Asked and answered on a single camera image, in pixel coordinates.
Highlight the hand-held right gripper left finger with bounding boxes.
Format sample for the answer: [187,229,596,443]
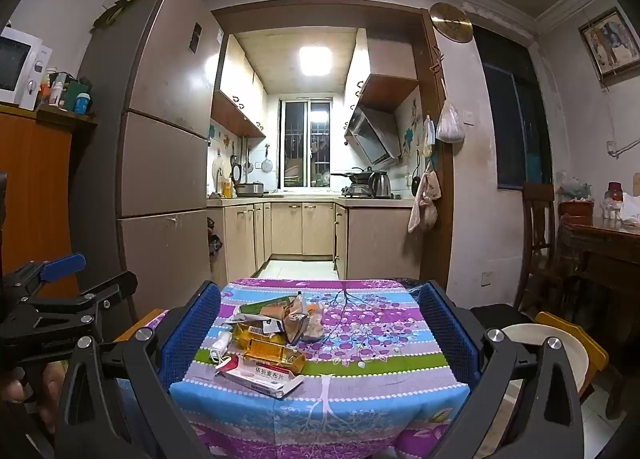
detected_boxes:
[55,280,223,459]

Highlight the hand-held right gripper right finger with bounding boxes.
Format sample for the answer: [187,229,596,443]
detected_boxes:
[415,280,586,459]

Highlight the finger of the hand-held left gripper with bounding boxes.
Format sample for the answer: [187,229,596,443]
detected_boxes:
[15,253,87,290]
[75,271,138,325]

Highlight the yellow plastic wrapper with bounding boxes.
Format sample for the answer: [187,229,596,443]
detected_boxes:
[231,323,307,375]

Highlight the white plastic bucket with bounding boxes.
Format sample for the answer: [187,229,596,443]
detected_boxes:
[500,323,591,392]

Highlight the person's left hand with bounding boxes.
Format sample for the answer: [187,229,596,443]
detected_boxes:
[0,364,63,435]

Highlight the small white tube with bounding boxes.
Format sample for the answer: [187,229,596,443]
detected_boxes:
[209,329,233,367]

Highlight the white crumpled wrapper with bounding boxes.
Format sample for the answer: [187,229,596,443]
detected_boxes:
[222,311,286,340]

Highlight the green snack packet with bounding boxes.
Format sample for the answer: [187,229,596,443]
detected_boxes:
[237,295,296,317]

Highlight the white medicine box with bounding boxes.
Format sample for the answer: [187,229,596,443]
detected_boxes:
[215,355,306,400]

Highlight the orange wooden cabinet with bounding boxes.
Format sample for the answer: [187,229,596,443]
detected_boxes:
[0,104,98,300]

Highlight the dark plastic bag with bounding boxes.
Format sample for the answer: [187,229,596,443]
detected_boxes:
[206,216,223,257]

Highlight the silver brown wrapper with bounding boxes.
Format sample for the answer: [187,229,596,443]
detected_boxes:
[282,291,313,346]

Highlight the floral striped tablecloth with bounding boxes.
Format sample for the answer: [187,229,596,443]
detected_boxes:
[115,278,481,459]

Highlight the beige hanging cloth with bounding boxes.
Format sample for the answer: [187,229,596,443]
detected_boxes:
[407,172,442,233]

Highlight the beige three-door fridge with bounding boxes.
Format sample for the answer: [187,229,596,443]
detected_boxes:
[75,0,223,320]

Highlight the dark wooden chair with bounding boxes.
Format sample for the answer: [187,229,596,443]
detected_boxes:
[515,183,566,312]

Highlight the yellow wooden chair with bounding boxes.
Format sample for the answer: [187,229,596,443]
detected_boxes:
[535,311,610,400]

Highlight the beige kitchen base cabinets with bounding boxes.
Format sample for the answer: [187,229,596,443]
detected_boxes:
[207,196,416,280]

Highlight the steel kettle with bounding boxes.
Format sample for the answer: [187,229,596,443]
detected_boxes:
[369,172,392,199]

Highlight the dark green box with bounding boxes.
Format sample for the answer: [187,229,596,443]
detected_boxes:
[62,78,93,110]

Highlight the dark wooden table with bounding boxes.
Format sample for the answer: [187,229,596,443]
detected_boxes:
[557,216,640,420]

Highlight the black wok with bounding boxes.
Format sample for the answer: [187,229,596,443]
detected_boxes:
[330,166,376,185]

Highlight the red bowl with plastic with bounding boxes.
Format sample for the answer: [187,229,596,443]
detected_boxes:
[557,174,596,220]

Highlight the small clear hanging bag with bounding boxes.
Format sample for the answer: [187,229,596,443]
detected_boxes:
[422,115,436,157]

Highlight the white hanging plastic bag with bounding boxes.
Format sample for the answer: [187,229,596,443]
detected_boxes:
[436,99,466,144]

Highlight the white microwave oven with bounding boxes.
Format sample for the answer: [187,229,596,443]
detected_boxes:
[0,26,43,110]

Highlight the steel range hood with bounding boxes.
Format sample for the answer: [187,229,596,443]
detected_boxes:
[344,106,403,166]

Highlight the jar with red lid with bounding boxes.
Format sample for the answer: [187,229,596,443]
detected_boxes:
[602,182,626,220]

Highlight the barred kitchen window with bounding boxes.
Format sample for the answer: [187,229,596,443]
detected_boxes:
[278,98,333,190]

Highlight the white cloth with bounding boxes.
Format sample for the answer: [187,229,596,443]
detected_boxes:
[620,192,640,227]

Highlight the dark window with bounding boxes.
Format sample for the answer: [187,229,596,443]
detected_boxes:
[472,24,553,190]

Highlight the olive cloth strip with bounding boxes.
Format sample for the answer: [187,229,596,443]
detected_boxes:
[90,0,166,31]

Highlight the square ceiling light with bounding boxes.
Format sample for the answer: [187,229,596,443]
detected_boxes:
[299,45,333,77]

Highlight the long beige wall cabinet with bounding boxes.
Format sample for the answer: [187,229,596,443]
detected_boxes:
[211,34,268,138]

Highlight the short beige wall cabinet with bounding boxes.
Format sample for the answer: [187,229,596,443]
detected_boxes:
[344,29,420,112]

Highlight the gold round wall clock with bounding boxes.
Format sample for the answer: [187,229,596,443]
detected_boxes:
[429,2,473,43]

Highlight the framed wall picture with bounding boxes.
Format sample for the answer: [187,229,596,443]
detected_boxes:
[578,6,640,85]

